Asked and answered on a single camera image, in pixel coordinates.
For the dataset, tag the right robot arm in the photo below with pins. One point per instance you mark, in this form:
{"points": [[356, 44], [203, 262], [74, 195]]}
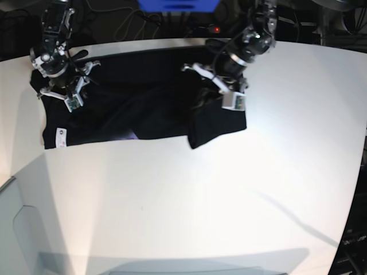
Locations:
{"points": [[52, 58]]}

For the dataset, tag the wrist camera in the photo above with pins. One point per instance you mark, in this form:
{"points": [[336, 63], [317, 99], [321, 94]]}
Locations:
{"points": [[73, 103], [234, 101]]}

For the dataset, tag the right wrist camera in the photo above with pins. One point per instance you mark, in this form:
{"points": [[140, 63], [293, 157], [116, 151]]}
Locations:
{"points": [[73, 103]]}

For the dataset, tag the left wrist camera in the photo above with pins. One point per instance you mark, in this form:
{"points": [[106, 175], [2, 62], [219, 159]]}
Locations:
{"points": [[234, 101]]}

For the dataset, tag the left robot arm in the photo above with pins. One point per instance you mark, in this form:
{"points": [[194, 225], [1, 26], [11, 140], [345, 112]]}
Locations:
{"points": [[254, 39]]}

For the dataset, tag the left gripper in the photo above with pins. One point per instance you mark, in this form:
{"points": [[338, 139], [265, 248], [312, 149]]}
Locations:
{"points": [[227, 78]]}

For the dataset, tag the blue plastic box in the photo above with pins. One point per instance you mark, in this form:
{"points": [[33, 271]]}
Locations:
{"points": [[202, 6]]}

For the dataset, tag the black power strip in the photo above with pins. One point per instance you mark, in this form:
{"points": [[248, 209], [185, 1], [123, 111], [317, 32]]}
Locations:
{"points": [[207, 31]]}

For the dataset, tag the black T-shirt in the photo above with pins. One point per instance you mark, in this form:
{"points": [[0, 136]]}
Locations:
{"points": [[142, 95]]}

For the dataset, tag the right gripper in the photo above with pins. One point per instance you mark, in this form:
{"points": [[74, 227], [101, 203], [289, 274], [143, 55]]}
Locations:
{"points": [[69, 82]]}

